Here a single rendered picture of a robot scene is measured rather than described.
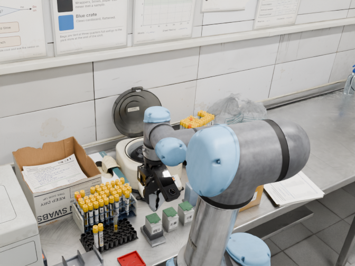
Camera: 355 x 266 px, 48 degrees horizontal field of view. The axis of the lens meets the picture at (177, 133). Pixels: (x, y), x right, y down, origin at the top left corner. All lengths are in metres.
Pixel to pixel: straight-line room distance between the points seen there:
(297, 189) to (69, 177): 0.90
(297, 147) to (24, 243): 0.70
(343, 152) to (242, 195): 1.40
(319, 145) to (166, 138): 1.18
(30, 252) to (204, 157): 0.60
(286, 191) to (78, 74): 0.95
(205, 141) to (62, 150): 1.07
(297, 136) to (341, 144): 1.43
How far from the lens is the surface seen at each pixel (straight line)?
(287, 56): 2.30
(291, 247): 2.74
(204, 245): 0.85
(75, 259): 1.30
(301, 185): 1.73
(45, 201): 1.41
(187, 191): 1.48
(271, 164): 0.68
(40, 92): 1.59
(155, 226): 1.34
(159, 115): 1.10
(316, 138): 2.13
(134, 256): 1.34
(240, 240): 1.05
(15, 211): 1.09
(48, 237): 1.43
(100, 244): 1.34
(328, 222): 3.03
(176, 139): 1.03
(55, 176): 1.58
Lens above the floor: 1.87
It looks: 31 degrees down
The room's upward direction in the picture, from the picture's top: 4 degrees clockwise
